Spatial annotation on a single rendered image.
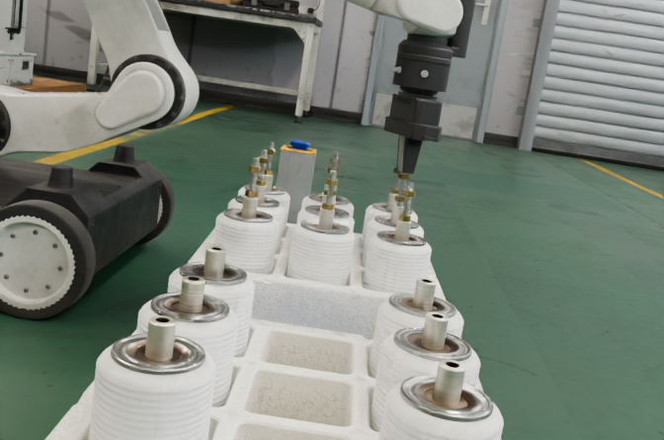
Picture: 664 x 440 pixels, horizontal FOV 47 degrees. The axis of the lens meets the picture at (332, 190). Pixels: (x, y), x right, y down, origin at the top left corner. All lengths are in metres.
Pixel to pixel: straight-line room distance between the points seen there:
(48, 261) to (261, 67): 5.07
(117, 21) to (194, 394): 1.01
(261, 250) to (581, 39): 5.42
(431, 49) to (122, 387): 0.78
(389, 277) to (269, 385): 0.37
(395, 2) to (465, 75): 5.11
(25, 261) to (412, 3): 0.76
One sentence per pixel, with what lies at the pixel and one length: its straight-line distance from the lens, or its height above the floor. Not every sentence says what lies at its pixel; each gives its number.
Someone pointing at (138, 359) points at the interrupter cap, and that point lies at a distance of 0.63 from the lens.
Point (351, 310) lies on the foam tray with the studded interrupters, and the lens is 1.12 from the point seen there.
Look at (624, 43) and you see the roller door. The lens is 6.49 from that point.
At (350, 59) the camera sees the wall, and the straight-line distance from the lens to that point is 6.26.
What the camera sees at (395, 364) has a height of 0.24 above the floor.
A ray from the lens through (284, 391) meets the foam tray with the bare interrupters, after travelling 0.83.
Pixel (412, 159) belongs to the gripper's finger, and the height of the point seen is 0.36.
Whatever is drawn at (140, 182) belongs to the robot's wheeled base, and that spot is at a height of 0.19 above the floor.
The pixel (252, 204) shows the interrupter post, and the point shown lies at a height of 0.27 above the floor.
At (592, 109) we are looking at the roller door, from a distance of 6.46.
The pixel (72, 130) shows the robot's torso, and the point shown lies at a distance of 1.54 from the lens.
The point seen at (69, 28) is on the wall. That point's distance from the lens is 6.75.
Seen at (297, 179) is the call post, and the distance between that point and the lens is 1.53.
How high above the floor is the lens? 0.51
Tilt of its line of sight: 10 degrees down
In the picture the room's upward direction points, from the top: 9 degrees clockwise
